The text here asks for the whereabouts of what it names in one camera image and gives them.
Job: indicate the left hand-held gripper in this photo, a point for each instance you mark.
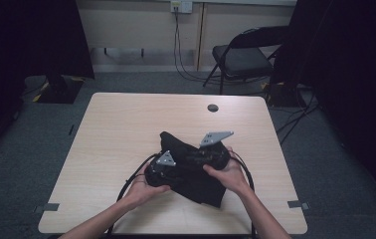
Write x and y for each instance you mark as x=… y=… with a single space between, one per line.
x=157 y=174

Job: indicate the wide black curtain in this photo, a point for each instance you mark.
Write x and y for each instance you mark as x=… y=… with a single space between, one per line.
x=17 y=49

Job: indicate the black pants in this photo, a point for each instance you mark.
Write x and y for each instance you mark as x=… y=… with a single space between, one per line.
x=196 y=186

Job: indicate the round black table grommet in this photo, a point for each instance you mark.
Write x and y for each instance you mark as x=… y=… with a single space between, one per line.
x=213 y=108

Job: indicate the yellow floor tape strip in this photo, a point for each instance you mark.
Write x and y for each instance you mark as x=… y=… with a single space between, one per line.
x=40 y=93

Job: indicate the person's left hand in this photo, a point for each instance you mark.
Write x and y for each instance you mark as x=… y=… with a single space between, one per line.
x=139 y=194

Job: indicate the person's right hand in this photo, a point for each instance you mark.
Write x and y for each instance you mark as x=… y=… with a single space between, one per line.
x=230 y=177

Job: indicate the black folding chair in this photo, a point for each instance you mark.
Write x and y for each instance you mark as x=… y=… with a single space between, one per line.
x=242 y=61

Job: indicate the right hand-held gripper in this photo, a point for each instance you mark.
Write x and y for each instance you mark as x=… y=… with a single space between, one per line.
x=216 y=156

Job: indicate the white wall outlet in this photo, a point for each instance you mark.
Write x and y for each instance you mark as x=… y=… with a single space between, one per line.
x=181 y=6

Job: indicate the tall black curtain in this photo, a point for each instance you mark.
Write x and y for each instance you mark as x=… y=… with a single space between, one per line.
x=351 y=83

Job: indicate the black stand base plate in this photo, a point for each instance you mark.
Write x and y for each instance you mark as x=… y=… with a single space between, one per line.
x=60 y=91

